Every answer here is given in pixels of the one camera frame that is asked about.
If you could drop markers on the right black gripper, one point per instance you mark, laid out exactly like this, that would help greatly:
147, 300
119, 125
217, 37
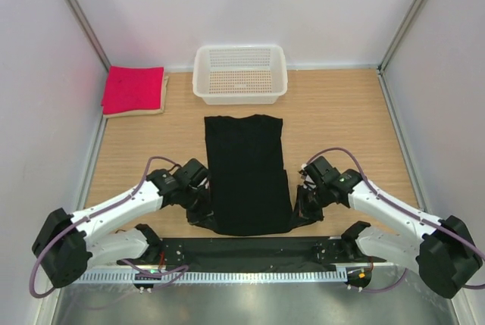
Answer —
307, 208

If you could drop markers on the black t-shirt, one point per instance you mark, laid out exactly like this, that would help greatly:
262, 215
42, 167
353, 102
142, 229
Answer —
248, 186

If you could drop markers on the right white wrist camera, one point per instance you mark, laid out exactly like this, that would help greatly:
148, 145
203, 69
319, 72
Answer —
307, 181

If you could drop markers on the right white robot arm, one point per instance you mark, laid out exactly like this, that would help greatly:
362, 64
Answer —
440, 251

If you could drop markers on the white perforated plastic basket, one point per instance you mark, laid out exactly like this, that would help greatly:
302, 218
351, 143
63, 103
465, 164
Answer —
240, 74

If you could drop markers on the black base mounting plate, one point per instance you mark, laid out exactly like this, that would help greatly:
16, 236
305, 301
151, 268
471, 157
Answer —
259, 254

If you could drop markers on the folded pink t-shirt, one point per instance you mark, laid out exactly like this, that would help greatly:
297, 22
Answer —
118, 75

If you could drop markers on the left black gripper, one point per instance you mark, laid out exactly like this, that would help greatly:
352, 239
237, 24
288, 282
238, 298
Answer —
198, 212

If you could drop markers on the folded beige t-shirt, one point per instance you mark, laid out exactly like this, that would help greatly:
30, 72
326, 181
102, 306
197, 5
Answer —
163, 90

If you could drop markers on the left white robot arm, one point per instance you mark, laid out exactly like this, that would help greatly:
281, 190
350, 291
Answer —
69, 244

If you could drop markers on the white slotted cable duct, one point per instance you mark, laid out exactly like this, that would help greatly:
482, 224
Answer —
131, 276

